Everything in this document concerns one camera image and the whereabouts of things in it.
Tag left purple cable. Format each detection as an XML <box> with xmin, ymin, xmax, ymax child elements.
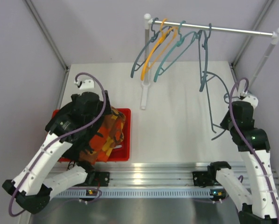
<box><xmin>8</xmin><ymin>72</ymin><xmax>107</xmax><ymax>217</ymax></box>

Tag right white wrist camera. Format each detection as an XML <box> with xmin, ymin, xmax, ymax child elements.
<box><xmin>239</xmin><ymin>91</ymin><xmax>259</xmax><ymax>109</ymax></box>

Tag red plastic tray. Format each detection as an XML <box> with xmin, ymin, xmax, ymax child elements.
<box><xmin>58</xmin><ymin>108</ymin><xmax>131</xmax><ymax>162</ymax></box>

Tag teal hanger of camouflage trousers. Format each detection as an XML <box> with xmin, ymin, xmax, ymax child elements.
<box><xmin>197</xmin><ymin>23</ymin><xmax>212</xmax><ymax>92</ymax></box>

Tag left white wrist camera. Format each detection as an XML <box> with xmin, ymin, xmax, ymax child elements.
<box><xmin>74</xmin><ymin>79</ymin><xmax>95</xmax><ymax>91</ymax></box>

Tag black trousers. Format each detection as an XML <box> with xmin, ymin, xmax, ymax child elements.
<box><xmin>60</xmin><ymin>130</ymin><xmax>94</xmax><ymax>162</ymax></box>

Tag purple cable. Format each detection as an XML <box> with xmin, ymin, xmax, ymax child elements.
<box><xmin>228</xmin><ymin>78</ymin><xmax>279</xmax><ymax>224</ymax></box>
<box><xmin>8</xmin><ymin>72</ymin><xmax>107</xmax><ymax>217</ymax></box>

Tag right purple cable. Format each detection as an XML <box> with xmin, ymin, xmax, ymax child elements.
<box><xmin>228</xmin><ymin>78</ymin><xmax>279</xmax><ymax>224</ymax></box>

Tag orange camouflage trousers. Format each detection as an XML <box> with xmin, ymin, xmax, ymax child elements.
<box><xmin>79</xmin><ymin>107</ymin><xmax>126</xmax><ymax>165</ymax></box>

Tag teal hanger of newspaper trousers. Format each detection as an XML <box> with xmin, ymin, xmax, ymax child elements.
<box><xmin>130</xmin><ymin>14</ymin><xmax>174</xmax><ymax>78</ymax></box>

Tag perforated cable duct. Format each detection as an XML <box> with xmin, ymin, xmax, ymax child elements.
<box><xmin>56</xmin><ymin>188</ymin><xmax>226</xmax><ymax>198</ymax></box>

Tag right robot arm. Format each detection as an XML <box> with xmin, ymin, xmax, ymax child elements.
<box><xmin>207</xmin><ymin>94</ymin><xmax>279</xmax><ymax>224</ymax></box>

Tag teal hanger of pink trousers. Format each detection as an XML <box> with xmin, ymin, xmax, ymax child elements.
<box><xmin>154</xmin><ymin>20</ymin><xmax>198</xmax><ymax>84</ymax></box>

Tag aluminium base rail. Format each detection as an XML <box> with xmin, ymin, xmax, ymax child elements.
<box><xmin>48</xmin><ymin>162</ymin><xmax>279</xmax><ymax>187</ymax></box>

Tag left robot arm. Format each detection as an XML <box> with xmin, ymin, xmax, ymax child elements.
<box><xmin>2</xmin><ymin>91</ymin><xmax>111</xmax><ymax>214</ymax></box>

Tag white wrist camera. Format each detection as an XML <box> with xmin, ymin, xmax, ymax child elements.
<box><xmin>74</xmin><ymin>79</ymin><xmax>95</xmax><ymax>91</ymax></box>
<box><xmin>239</xmin><ymin>91</ymin><xmax>259</xmax><ymax>109</ymax></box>

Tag orange plastic hanger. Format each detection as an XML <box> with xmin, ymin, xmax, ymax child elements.
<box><xmin>140</xmin><ymin>18</ymin><xmax>177</xmax><ymax>81</ymax></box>

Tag white metal clothes rack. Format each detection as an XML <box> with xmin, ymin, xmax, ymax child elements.
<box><xmin>138</xmin><ymin>20</ymin><xmax>279</xmax><ymax>110</ymax></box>

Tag teal hanger of black trousers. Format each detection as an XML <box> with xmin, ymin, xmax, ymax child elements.
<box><xmin>203</xmin><ymin>71</ymin><xmax>230</xmax><ymax>141</ymax></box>

